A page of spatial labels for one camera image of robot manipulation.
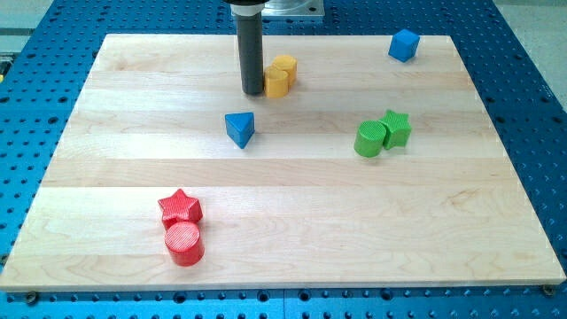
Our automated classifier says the yellow hexagon block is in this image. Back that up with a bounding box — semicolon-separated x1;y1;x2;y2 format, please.
272;55;298;87

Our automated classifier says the blue triangle block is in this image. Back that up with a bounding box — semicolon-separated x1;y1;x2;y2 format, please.
225;113;255;149

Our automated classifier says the light wooden board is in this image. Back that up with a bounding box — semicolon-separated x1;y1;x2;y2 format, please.
1;34;565;292

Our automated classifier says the green cylinder block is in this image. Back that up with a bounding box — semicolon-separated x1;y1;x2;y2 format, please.
353;121;386;158

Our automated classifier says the red star block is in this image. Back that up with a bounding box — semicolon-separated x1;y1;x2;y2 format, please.
158;189;203;230

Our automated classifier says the green star block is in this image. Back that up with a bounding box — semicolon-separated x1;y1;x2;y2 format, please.
379;110;412;150

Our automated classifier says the red cylinder block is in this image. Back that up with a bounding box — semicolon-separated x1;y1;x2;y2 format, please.
164;222;205;267

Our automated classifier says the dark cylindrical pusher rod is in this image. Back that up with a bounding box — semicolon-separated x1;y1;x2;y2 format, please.
225;0;267;96

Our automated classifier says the blue cube block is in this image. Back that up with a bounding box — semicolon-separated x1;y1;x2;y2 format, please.
388;29;420;62

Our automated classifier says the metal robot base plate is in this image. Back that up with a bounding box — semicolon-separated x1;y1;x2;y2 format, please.
230;0;326;19

